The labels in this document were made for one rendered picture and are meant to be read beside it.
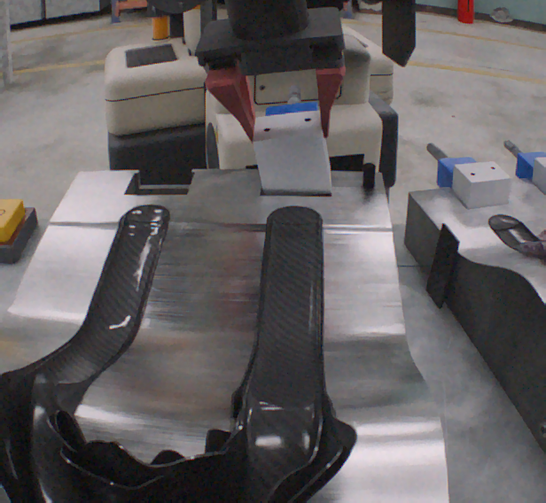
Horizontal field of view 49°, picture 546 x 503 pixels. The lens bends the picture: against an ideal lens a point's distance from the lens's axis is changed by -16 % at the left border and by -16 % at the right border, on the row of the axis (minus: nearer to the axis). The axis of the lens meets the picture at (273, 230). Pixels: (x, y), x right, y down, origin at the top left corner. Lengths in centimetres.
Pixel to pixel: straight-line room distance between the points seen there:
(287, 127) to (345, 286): 14
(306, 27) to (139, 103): 71
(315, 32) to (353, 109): 49
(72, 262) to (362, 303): 20
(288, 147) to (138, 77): 67
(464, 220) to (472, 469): 25
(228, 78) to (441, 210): 23
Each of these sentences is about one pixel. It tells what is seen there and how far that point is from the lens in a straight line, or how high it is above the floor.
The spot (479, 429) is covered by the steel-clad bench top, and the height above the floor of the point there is 80.
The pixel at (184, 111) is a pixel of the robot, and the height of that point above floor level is 72.
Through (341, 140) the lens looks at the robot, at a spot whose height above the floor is 77.
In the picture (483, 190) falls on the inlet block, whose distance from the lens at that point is 60.
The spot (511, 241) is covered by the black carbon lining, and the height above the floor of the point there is 85.
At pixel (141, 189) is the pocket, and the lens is 58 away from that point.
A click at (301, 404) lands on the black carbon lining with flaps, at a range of 30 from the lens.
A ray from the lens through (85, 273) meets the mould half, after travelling 46.
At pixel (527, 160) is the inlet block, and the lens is 69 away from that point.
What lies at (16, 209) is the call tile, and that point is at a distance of 68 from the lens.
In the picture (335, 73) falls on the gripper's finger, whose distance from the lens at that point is 46.
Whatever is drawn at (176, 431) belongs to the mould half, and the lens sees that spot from 27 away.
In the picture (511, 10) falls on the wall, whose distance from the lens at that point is 614.
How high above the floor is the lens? 114
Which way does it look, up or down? 31 degrees down
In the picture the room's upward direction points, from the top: 1 degrees counter-clockwise
